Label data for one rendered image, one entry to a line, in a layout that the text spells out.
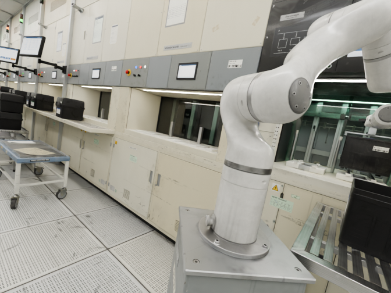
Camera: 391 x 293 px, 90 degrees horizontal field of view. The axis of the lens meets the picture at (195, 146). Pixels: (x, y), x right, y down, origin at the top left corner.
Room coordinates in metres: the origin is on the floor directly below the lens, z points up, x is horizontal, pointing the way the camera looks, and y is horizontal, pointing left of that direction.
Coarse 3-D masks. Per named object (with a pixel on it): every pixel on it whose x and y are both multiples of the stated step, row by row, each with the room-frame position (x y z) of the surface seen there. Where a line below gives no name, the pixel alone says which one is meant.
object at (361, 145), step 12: (348, 132) 1.18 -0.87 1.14; (372, 132) 1.11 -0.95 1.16; (348, 144) 1.10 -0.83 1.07; (360, 144) 1.07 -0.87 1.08; (372, 144) 1.04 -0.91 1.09; (384, 144) 1.01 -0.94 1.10; (348, 156) 1.09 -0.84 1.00; (360, 156) 1.06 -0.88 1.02; (372, 156) 1.03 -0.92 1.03; (384, 156) 1.01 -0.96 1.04; (348, 168) 1.24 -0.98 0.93; (360, 168) 1.06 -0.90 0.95; (372, 168) 1.03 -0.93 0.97; (384, 168) 1.00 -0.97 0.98
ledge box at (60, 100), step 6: (60, 102) 2.43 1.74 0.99; (66, 102) 2.44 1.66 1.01; (72, 102) 2.49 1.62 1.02; (78, 102) 2.54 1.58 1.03; (60, 108) 2.46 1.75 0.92; (66, 108) 2.44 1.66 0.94; (72, 108) 2.49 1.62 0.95; (78, 108) 2.53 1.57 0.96; (84, 108) 2.60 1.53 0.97; (60, 114) 2.45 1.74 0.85; (66, 114) 2.45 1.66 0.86; (72, 114) 2.50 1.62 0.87; (78, 114) 2.55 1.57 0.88
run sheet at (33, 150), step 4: (20, 148) 1.97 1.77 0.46; (24, 148) 2.00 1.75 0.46; (28, 148) 2.02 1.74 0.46; (32, 148) 2.05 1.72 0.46; (36, 148) 2.08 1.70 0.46; (24, 152) 1.86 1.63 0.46; (28, 152) 1.88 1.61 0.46; (32, 152) 1.91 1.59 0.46; (36, 152) 1.93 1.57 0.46; (40, 152) 1.95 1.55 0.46; (44, 152) 1.98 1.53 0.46; (48, 152) 2.01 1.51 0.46; (52, 152) 2.04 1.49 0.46
